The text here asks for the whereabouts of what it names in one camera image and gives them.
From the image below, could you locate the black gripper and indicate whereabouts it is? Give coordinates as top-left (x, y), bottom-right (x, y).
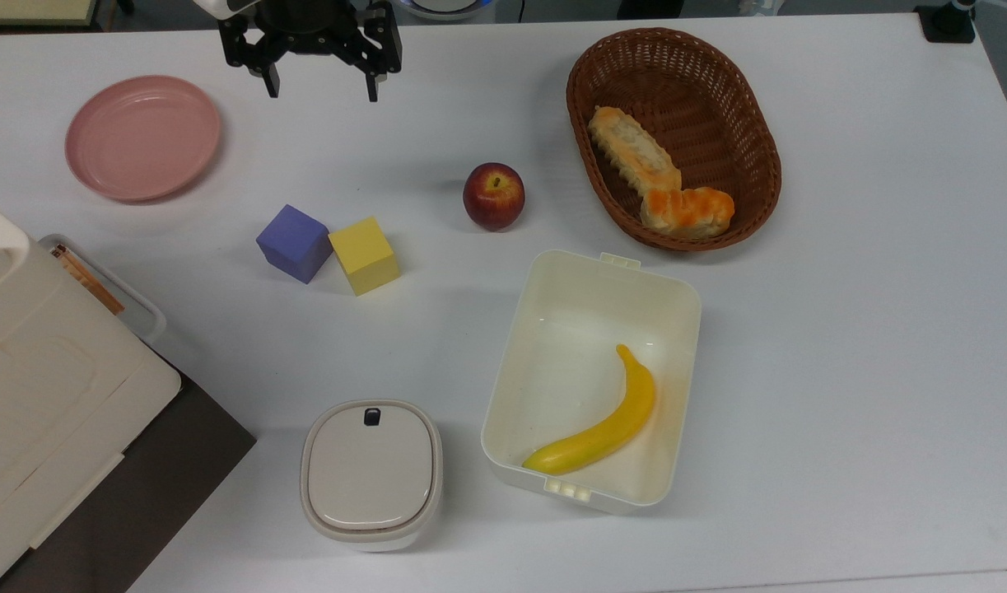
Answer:
top-left (219, 0), bottom-right (403, 103)

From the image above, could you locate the long toasted bread loaf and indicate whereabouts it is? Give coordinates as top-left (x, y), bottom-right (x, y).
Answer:
top-left (587, 105), bottom-right (683, 197)

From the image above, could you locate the short orange-crusted bread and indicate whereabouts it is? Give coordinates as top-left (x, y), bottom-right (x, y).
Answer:
top-left (640, 187), bottom-right (736, 241)

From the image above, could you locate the purple foam cube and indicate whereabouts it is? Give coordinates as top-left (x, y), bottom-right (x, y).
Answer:
top-left (256, 204), bottom-right (333, 285)

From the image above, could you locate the pink round plate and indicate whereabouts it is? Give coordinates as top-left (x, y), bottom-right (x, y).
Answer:
top-left (65, 75), bottom-right (222, 203)

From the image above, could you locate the yellow foam cube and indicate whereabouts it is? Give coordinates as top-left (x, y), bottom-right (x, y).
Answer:
top-left (329, 217), bottom-right (402, 297)

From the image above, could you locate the red apple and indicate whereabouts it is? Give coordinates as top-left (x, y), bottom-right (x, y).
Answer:
top-left (462, 162), bottom-right (526, 232)

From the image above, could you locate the cream plastic open box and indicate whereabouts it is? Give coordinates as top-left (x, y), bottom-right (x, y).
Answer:
top-left (480, 250), bottom-right (703, 516)

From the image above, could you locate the brown wicker basket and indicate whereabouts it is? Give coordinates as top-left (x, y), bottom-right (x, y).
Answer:
top-left (566, 28), bottom-right (783, 252)

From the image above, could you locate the small beige lidded container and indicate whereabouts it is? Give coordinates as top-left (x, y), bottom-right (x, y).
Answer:
top-left (300, 399), bottom-right (444, 553)

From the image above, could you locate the cream plastic cabinet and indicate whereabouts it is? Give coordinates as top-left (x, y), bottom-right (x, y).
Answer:
top-left (0, 195), bottom-right (183, 593)

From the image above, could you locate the yellow banana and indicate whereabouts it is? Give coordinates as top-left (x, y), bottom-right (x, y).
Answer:
top-left (521, 343), bottom-right (658, 476)

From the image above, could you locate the white drawer handle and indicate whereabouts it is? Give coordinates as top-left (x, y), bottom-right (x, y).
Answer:
top-left (38, 234), bottom-right (167, 344)

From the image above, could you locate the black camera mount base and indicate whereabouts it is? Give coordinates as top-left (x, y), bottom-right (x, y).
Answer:
top-left (915, 0), bottom-right (978, 44)

